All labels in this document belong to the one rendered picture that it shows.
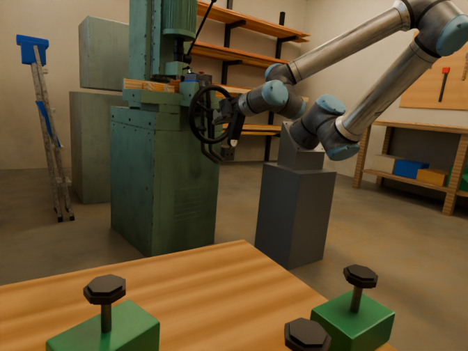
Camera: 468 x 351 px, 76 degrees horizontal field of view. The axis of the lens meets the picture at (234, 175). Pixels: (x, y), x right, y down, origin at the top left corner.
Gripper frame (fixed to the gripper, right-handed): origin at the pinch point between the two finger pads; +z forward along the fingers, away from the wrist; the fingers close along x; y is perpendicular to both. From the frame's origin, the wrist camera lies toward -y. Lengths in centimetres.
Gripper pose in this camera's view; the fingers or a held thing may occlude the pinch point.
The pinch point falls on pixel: (214, 124)
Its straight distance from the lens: 133.1
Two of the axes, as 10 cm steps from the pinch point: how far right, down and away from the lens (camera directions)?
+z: -6.7, 1.3, 7.4
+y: -1.5, -9.9, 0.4
